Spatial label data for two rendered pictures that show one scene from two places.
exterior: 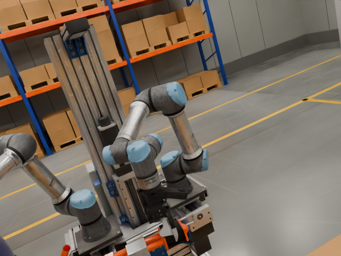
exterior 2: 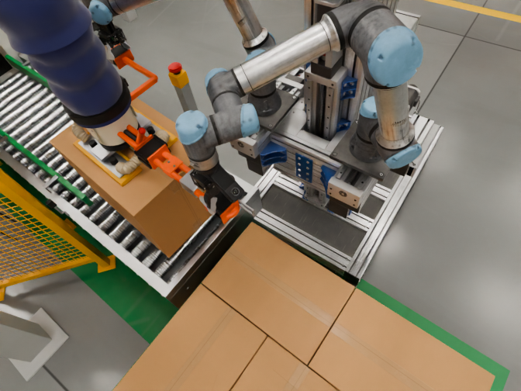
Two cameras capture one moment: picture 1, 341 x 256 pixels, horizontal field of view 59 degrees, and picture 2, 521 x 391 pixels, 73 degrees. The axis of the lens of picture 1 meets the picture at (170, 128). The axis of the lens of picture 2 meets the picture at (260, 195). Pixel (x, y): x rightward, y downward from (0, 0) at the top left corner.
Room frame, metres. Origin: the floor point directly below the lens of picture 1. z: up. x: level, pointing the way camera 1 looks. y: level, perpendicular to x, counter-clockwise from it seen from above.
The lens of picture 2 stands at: (0.78, -0.47, 2.15)
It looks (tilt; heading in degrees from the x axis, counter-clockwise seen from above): 58 degrees down; 63
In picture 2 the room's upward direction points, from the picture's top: 11 degrees counter-clockwise
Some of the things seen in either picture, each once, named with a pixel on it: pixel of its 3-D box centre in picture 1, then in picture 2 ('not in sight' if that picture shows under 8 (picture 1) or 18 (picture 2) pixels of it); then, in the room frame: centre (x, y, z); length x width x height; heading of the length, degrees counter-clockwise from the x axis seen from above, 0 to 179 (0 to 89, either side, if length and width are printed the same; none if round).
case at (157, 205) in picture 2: not in sight; (145, 171); (0.82, 0.69, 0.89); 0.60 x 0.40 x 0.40; 103
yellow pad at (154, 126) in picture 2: not in sight; (141, 125); (0.91, 0.71, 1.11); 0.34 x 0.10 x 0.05; 102
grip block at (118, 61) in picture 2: not in sight; (119, 56); (1.01, 1.04, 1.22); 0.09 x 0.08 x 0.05; 12
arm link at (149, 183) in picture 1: (148, 180); (202, 157); (0.94, 0.12, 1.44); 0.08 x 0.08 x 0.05
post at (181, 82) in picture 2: not in sight; (201, 137); (1.23, 1.04, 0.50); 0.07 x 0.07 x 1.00; 16
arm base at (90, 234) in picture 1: (93, 224); (263, 95); (1.40, 0.52, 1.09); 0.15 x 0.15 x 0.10
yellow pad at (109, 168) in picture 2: not in sight; (105, 153); (0.72, 0.67, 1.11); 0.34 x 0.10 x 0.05; 102
